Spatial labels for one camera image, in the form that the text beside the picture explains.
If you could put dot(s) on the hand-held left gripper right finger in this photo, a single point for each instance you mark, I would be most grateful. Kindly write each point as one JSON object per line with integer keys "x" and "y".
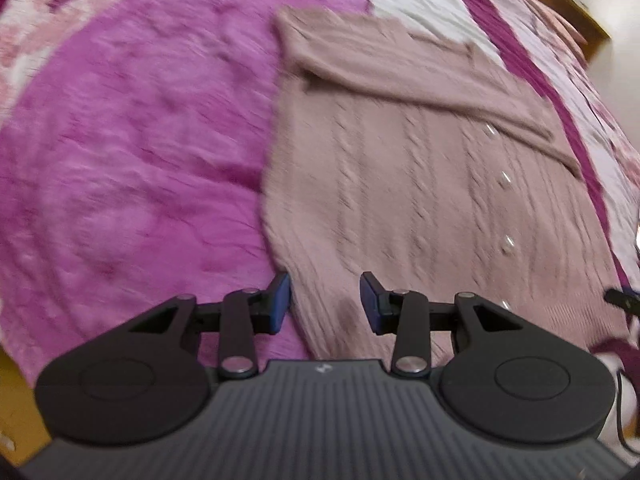
{"x": 370, "y": 300}

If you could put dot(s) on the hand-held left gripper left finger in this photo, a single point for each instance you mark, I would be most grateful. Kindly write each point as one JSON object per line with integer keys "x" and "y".
{"x": 281, "y": 300}

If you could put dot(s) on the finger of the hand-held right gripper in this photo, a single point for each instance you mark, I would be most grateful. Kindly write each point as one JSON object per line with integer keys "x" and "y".
{"x": 622, "y": 299}

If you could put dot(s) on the pink knit sweater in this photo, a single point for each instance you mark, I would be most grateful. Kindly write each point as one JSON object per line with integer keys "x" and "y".
{"x": 400, "y": 185}

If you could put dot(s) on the purple striped floral bedspread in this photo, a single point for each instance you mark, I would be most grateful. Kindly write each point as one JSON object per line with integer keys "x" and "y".
{"x": 140, "y": 160}

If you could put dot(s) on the wooden bed headboard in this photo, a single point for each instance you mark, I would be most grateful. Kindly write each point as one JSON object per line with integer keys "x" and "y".
{"x": 555, "y": 0}

